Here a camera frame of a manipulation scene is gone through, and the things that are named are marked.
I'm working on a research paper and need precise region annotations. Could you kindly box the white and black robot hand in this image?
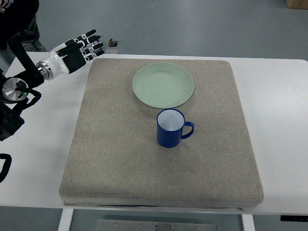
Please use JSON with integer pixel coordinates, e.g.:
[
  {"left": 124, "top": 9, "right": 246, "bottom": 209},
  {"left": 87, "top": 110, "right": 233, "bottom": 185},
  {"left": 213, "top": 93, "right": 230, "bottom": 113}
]
[{"left": 36, "top": 29, "right": 104, "bottom": 80}]

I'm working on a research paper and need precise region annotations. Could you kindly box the blue mug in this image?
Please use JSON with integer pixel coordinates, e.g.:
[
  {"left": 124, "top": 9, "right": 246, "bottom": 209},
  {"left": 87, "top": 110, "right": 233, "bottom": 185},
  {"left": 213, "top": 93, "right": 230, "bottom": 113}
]
[{"left": 156, "top": 108, "right": 194, "bottom": 148}]

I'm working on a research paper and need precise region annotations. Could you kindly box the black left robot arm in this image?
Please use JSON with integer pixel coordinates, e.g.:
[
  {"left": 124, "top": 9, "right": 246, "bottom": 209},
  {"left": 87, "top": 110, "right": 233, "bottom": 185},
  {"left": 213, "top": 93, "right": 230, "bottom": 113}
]
[{"left": 0, "top": 31, "right": 44, "bottom": 141}]

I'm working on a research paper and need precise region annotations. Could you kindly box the light green plate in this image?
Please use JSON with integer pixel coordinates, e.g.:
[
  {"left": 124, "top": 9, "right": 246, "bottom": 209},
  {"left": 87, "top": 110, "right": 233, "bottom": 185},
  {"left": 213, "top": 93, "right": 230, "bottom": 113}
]
[{"left": 132, "top": 62, "right": 194, "bottom": 109}]

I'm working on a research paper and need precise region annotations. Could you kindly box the person in dark clothes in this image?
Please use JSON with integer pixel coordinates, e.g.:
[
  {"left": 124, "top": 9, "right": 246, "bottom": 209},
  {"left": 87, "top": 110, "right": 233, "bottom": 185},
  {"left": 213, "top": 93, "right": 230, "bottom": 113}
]
[{"left": 0, "top": 0, "right": 46, "bottom": 52}]

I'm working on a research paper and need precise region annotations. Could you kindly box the grey fabric cushion mat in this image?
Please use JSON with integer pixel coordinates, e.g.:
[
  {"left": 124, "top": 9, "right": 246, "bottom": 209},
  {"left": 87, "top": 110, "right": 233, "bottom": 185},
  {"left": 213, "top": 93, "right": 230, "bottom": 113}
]
[{"left": 59, "top": 58, "right": 263, "bottom": 208}]

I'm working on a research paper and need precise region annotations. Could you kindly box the black table control panel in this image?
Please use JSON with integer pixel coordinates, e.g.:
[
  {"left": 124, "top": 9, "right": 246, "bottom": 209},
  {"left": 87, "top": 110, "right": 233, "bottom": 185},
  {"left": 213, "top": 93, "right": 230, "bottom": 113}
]
[{"left": 280, "top": 215, "right": 308, "bottom": 222}]

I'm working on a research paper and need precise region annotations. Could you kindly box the small device with wires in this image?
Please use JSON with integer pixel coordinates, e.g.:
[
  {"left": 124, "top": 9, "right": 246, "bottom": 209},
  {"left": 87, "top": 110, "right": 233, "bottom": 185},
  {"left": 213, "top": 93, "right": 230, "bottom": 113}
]
[{"left": 103, "top": 38, "right": 119, "bottom": 54}]

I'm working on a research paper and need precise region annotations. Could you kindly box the black cable loop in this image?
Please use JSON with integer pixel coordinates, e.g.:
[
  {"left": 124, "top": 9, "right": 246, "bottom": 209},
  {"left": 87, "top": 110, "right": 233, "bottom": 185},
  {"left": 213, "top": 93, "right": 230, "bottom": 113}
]
[{"left": 0, "top": 153, "right": 13, "bottom": 183}]

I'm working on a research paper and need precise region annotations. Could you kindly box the white table frame leg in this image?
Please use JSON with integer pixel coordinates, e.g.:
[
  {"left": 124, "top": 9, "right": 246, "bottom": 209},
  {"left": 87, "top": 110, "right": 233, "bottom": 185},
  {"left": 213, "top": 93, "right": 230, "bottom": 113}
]
[
  {"left": 241, "top": 214, "right": 256, "bottom": 231},
  {"left": 58, "top": 209, "right": 74, "bottom": 231}
]

